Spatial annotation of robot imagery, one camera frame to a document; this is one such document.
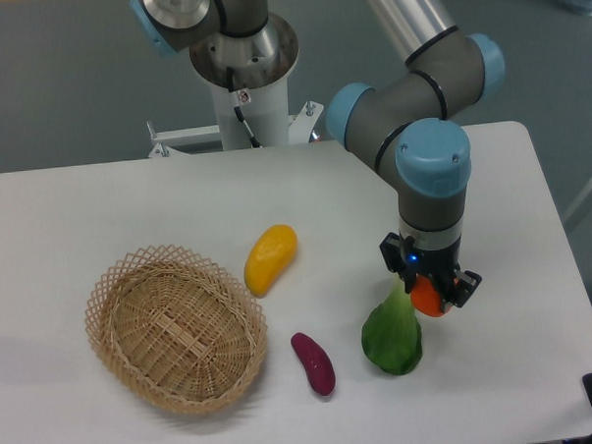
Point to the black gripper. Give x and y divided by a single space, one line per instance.
431 254

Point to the orange fruit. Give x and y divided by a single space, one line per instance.
426 299

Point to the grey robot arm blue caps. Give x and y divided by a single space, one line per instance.
403 132

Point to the woven wicker basket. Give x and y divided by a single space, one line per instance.
177 329

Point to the green leafy vegetable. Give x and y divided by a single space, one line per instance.
391 336

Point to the purple sweet potato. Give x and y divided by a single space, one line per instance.
316 364

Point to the yellow mango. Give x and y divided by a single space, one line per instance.
270 256

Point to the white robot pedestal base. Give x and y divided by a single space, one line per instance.
248 81

